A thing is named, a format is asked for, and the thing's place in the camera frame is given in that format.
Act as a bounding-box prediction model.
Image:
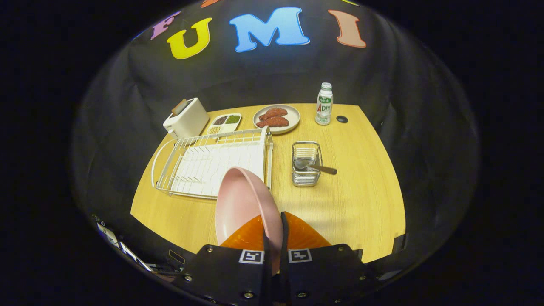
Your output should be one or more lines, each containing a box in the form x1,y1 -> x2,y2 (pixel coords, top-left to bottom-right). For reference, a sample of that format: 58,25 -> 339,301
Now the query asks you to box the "pink plate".
215,167 -> 284,275

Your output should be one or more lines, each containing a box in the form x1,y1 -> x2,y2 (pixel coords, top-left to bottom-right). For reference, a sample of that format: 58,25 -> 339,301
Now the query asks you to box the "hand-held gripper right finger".
278,211 -> 371,306

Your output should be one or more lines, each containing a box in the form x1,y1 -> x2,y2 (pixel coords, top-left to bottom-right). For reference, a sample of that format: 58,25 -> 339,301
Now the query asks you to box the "white toaster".
163,98 -> 210,139

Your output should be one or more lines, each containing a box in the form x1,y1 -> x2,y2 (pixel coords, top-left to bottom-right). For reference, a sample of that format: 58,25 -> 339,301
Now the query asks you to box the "white wire dish rack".
151,126 -> 274,200

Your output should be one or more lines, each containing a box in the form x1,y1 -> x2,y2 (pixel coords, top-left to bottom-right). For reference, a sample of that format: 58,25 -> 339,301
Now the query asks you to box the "metal wire basket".
292,141 -> 323,187

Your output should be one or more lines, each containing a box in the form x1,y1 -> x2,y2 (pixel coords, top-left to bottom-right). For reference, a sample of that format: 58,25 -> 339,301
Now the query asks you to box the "red meat piece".
259,108 -> 288,121
256,117 -> 290,128

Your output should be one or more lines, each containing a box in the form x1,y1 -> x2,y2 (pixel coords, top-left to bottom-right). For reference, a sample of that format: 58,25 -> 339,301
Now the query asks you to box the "metal spoon with brown handle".
294,158 -> 338,176

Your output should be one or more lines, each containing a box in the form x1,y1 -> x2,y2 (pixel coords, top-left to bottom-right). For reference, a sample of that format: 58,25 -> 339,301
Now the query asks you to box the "white divided bean tray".
207,113 -> 242,136

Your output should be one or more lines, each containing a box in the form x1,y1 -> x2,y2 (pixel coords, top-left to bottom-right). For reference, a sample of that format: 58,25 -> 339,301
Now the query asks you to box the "beige round plate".
253,105 -> 301,135

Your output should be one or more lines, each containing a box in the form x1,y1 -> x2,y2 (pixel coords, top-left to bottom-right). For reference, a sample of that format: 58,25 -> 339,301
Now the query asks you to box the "white green labelled drink bottle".
315,82 -> 334,126

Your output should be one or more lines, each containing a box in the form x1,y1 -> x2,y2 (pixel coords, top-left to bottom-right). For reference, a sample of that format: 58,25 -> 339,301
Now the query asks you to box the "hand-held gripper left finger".
172,215 -> 273,306

